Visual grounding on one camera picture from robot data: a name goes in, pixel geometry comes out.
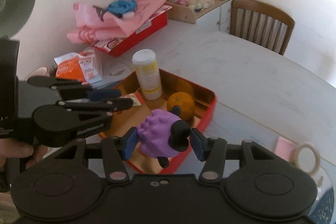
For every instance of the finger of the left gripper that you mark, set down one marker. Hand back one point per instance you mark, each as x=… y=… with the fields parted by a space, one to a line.
x=73 y=89
x=117 y=104

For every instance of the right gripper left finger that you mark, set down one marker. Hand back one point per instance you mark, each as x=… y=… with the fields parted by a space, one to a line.
x=115 y=151

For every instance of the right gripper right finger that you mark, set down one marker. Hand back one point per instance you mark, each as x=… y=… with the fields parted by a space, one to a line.
x=212 y=152

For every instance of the purple sheep toy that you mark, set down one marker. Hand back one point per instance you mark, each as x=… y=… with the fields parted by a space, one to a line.
x=164 y=135

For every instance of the person left hand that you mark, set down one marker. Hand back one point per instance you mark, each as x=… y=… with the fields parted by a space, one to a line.
x=11 y=148

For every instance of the orange white packet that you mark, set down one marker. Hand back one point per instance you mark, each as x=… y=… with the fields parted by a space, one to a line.
x=84 y=66

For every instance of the white yellow bottle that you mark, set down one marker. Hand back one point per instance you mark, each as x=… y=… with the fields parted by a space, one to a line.
x=147 y=71

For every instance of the orange fruit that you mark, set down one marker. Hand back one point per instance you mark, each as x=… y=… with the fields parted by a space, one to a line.
x=186 y=103

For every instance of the red cardboard box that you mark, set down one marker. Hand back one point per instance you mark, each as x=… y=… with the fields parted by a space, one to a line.
x=116 y=47

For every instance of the pink cloth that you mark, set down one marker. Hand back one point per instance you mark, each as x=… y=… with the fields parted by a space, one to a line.
x=96 y=23

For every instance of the pink ridged soap dish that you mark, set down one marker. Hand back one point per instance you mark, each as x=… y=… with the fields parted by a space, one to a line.
x=284 y=149

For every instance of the blue cloth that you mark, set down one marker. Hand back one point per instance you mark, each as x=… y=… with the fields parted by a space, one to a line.
x=120 y=7

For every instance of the white wooden cabinet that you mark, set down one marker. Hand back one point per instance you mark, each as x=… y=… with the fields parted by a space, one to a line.
x=213 y=18

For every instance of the wooden chair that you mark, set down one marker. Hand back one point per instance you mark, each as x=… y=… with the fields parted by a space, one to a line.
x=262 y=24

